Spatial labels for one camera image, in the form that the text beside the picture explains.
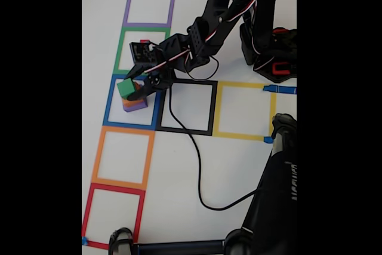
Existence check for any green cube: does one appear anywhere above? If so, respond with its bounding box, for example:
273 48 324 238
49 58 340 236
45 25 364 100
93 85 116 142
116 78 137 98

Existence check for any large purple cube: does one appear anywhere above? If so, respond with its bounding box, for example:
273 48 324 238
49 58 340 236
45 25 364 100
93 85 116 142
122 96 148 113

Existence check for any orange cube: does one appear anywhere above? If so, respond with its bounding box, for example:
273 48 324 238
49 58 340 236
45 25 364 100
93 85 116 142
121 81 146 108

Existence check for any red base clamp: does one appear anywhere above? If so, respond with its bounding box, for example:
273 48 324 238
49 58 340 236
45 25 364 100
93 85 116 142
271 62 291 76

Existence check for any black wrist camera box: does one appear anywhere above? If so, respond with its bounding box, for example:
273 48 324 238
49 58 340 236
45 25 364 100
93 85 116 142
129 41 165 67

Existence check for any green square frame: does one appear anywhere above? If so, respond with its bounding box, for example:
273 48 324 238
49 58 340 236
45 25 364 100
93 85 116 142
113 26 170 77

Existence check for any thin servo wire loop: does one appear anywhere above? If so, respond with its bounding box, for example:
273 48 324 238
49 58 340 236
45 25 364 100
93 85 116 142
184 56 220 82

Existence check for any blue square frame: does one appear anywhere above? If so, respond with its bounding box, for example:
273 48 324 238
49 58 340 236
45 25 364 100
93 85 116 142
103 74 164 130

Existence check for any black square frame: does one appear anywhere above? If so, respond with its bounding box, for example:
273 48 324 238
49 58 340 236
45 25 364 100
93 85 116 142
155 78 218 136

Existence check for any purple square frame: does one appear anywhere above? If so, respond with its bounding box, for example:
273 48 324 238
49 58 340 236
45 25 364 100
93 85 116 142
122 0 177 29

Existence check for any yellow square frame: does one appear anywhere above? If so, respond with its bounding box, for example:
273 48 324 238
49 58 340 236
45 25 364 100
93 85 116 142
212 81 277 142

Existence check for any orange square frame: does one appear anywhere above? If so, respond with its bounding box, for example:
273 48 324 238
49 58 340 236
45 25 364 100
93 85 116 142
91 125 156 191

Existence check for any black camera cable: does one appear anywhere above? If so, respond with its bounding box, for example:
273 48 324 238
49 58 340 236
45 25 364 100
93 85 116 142
168 83 263 211

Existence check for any black camera tripod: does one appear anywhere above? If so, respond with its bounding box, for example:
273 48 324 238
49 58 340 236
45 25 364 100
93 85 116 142
107 113 297 255

